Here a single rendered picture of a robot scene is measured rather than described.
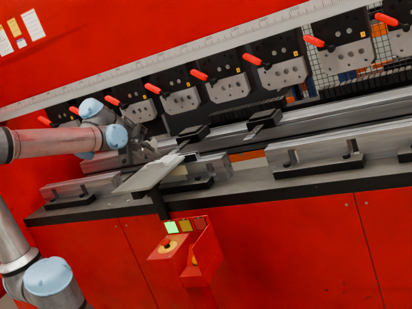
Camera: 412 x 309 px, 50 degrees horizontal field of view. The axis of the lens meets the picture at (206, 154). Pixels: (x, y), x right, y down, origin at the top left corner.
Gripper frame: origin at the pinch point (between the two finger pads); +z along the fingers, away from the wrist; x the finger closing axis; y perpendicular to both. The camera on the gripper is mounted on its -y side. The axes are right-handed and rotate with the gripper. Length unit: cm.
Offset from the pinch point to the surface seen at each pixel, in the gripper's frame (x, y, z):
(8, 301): 217, -39, 104
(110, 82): 10.0, 24.9, -19.5
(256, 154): 48, 95, 176
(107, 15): -1, 40, -37
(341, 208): -67, -20, 18
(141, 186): -3.9, -14.9, -6.4
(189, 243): -13.8, -30.6, 12.9
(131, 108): 5.0, 16.9, -10.7
